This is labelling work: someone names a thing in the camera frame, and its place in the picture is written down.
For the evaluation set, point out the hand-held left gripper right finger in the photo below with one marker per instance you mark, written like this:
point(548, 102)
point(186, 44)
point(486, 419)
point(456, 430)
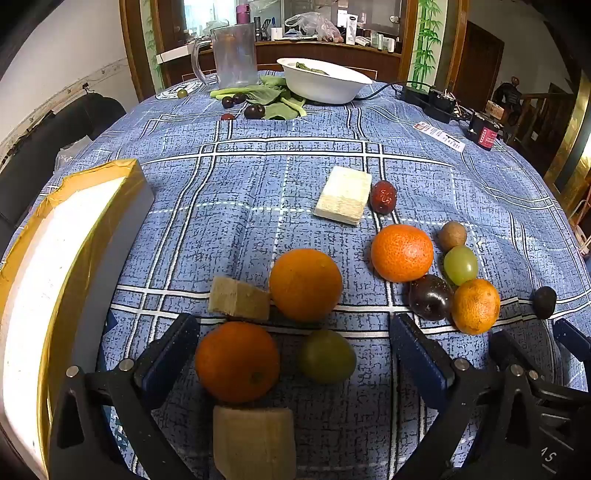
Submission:
point(415, 355)

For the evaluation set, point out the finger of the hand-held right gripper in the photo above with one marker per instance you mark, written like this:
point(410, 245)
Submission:
point(508, 346)
point(572, 339)

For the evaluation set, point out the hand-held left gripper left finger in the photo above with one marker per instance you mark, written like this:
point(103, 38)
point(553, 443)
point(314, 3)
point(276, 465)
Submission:
point(166, 353)

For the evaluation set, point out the small dark purple plum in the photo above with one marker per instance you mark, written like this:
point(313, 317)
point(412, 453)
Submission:
point(545, 302)

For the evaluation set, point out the small yellowish mandarin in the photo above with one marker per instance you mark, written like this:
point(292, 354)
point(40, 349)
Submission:
point(475, 306)

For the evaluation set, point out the deep orange navel orange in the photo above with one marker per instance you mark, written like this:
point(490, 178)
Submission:
point(238, 362)

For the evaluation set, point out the small beige fibrous chunk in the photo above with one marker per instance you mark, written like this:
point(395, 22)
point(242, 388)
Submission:
point(239, 300)

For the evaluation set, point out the dimpled mandarin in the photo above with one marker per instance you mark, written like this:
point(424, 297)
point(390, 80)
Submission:
point(401, 253)

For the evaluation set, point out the large beige fibrous chunk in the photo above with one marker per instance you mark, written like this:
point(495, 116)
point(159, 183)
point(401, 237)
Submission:
point(254, 443)

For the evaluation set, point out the large smooth orange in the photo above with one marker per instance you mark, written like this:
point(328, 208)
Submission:
point(304, 284)

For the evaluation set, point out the white foam tray yellow tape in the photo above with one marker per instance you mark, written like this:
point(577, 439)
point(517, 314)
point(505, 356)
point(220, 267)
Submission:
point(46, 277)

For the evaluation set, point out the large dark purple plum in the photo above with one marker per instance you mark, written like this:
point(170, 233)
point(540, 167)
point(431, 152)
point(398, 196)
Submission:
point(430, 297)

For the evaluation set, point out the large green plum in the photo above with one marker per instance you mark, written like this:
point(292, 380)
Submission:
point(326, 357)

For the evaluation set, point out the brown longan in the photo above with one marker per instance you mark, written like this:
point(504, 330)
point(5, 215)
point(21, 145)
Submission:
point(452, 235)

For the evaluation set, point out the red jujube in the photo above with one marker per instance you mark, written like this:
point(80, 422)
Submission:
point(383, 197)

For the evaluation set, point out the pale fibrous block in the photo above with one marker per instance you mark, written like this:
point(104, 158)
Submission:
point(344, 194)

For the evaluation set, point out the blue plaid tablecloth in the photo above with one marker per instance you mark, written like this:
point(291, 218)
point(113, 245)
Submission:
point(277, 184)

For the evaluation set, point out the black and red box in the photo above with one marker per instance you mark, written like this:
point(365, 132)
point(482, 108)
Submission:
point(482, 131)

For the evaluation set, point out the clear plastic bag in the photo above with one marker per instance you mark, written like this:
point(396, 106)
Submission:
point(71, 154)

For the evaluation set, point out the white and red tag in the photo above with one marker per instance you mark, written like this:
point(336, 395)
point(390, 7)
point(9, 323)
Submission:
point(438, 135)

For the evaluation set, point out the wooden stair railing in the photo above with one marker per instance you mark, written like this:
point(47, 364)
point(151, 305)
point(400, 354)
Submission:
point(540, 113)

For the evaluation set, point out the black leather sofa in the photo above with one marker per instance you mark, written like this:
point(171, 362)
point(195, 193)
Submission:
point(55, 138)

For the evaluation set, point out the black power strip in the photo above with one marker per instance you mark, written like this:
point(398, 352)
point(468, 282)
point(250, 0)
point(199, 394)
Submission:
point(425, 99)

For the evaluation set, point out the dark purple grape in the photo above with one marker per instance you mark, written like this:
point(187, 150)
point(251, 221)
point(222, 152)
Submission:
point(254, 111)

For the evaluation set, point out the small dark grape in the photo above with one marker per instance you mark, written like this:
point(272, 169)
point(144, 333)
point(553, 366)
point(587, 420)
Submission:
point(239, 98)
point(227, 101)

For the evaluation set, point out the green leafy vegetable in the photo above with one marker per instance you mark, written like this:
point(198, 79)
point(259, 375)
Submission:
point(272, 99)

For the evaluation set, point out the white bowl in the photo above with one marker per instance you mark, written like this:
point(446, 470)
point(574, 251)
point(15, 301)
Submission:
point(328, 87)

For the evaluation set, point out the clear plastic pitcher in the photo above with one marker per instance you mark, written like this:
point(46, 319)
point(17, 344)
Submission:
point(233, 55)

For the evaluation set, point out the green leaves in bowl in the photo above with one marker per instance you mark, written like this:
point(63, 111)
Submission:
point(310, 69)

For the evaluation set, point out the wooden framed mirror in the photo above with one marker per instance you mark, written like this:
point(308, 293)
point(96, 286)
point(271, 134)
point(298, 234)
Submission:
point(134, 46)

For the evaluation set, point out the wooden sideboard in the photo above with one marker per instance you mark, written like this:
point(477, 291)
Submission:
point(277, 55)

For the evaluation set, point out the white plastic bag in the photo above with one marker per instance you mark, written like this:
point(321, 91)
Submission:
point(314, 25)

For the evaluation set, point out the purple bottle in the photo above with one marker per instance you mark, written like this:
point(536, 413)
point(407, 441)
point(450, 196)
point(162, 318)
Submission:
point(242, 14)

